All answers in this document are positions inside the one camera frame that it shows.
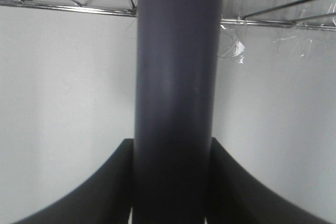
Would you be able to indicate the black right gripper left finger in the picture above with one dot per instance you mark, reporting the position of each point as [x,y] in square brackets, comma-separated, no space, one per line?
[105,197]

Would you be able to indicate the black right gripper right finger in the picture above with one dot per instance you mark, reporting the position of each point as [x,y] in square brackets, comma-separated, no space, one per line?
[235,196]

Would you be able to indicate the clear adhesive tape piece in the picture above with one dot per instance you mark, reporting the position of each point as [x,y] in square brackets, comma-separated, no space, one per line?
[229,46]

